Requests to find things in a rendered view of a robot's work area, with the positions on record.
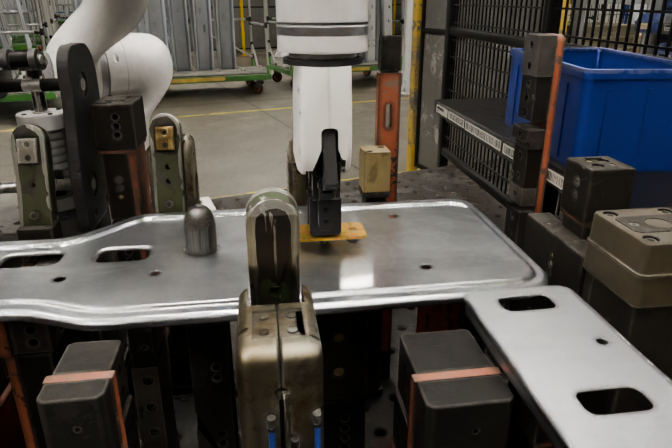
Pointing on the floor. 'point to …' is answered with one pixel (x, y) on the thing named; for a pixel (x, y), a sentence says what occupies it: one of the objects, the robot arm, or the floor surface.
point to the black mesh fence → (528, 30)
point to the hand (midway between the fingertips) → (323, 211)
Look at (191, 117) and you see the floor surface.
